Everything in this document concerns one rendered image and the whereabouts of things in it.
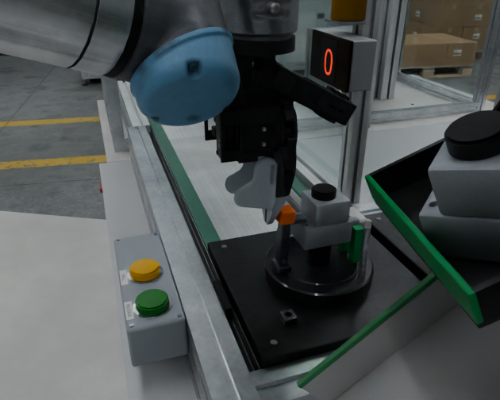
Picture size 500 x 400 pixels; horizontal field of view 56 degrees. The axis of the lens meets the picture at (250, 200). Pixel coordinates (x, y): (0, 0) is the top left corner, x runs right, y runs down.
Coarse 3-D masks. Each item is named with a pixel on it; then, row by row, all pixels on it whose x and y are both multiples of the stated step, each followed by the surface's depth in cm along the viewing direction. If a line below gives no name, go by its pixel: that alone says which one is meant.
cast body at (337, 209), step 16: (304, 192) 58; (320, 192) 56; (336, 192) 56; (304, 208) 58; (320, 208) 55; (336, 208) 56; (304, 224) 57; (320, 224) 56; (336, 224) 57; (352, 224) 60; (304, 240) 57; (320, 240) 57; (336, 240) 58
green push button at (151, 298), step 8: (144, 296) 58; (152, 296) 58; (160, 296) 58; (136, 304) 57; (144, 304) 57; (152, 304) 57; (160, 304) 57; (168, 304) 58; (144, 312) 56; (152, 312) 56; (160, 312) 57
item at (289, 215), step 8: (288, 208) 56; (280, 216) 55; (288, 216) 56; (296, 216) 57; (304, 216) 58; (280, 224) 56; (288, 224) 56; (280, 232) 57; (288, 232) 57; (280, 240) 57; (288, 240) 58; (280, 248) 58; (288, 248) 58; (280, 256) 58
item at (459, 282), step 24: (432, 144) 32; (384, 168) 32; (408, 168) 32; (384, 192) 30; (408, 192) 32; (408, 216) 30; (408, 240) 28; (432, 264) 25; (456, 264) 26; (480, 264) 25; (456, 288) 22; (480, 288) 21; (480, 312) 22
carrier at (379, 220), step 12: (372, 216) 76; (384, 216) 76; (372, 228) 74; (384, 228) 73; (384, 240) 71; (396, 240) 70; (396, 252) 68; (408, 252) 67; (408, 264) 66; (420, 264) 64; (420, 276) 64
